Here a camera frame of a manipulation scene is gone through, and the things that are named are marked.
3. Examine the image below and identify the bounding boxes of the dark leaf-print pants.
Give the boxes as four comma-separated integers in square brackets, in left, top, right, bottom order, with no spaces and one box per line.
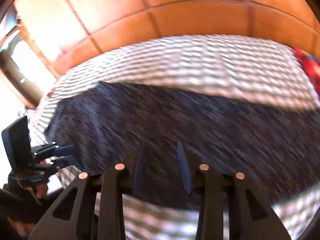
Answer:
[44,81,320,211]

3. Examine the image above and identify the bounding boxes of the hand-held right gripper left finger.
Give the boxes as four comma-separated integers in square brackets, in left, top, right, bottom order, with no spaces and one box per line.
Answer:
[28,142,148,240]

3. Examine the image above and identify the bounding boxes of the green checked bed sheet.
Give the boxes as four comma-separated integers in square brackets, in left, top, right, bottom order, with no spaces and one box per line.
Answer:
[29,34,318,240]

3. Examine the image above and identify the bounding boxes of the red plaid pillow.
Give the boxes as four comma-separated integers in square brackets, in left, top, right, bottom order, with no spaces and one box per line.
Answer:
[291,46,320,100]

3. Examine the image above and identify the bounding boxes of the bright window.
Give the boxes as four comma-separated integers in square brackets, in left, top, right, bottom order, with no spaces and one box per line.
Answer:
[0,5,49,109]

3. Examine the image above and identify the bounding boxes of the person's left forearm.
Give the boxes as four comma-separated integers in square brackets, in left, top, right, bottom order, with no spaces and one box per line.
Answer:
[0,184,44,240]

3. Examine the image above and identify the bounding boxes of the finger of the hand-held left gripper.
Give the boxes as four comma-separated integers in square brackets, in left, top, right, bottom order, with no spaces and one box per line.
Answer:
[51,144,78,156]
[50,156,77,170]

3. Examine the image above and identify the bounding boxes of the person's left hand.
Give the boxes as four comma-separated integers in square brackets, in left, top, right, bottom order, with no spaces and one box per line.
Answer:
[7,173,49,206]

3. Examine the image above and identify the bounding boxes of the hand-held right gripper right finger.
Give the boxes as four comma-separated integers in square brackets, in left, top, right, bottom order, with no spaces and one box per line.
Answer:
[176,141,292,240]

